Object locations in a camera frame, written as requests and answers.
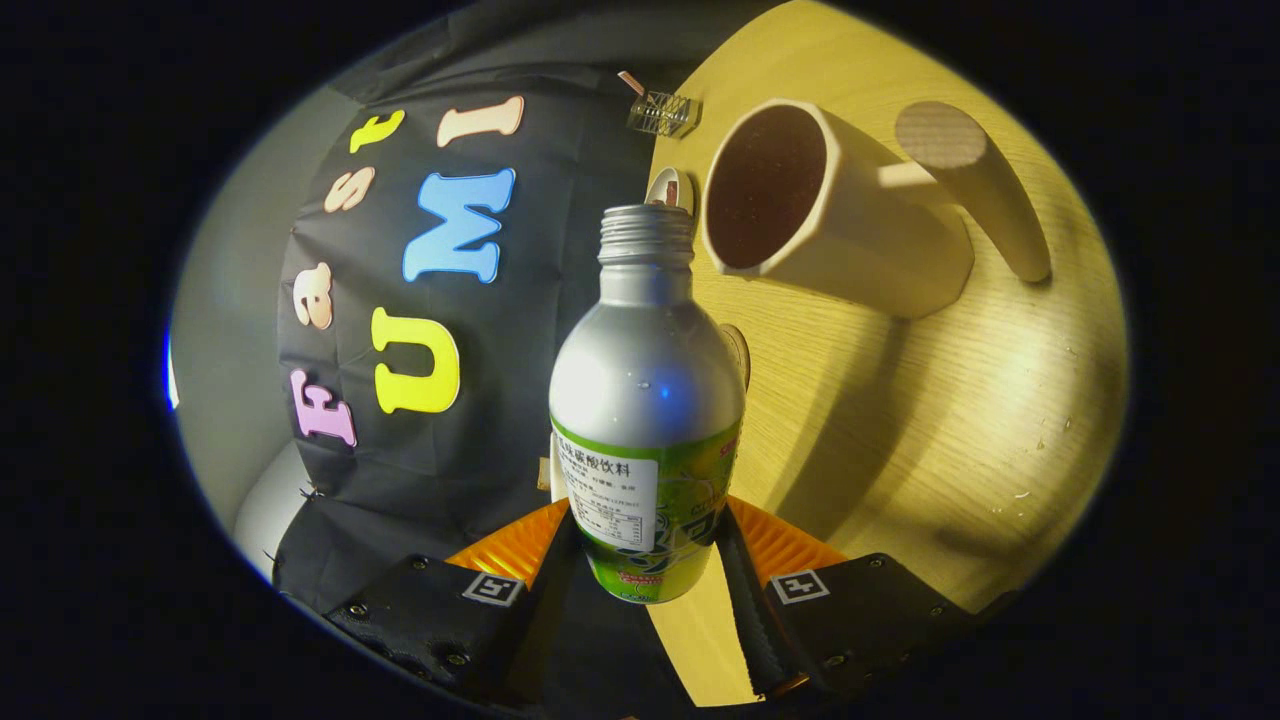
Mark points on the round brown coaster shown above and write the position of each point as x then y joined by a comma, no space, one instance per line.
738,355

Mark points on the wooden table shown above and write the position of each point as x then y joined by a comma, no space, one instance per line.
900,400

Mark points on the white oval plate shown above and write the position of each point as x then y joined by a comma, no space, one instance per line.
668,190

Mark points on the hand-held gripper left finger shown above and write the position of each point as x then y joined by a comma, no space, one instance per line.
440,620

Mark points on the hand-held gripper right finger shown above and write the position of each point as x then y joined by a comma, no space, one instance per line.
860,610

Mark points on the toast slice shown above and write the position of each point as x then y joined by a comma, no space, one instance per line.
543,472

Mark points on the silver green juice bottle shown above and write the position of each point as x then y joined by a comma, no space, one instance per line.
645,400

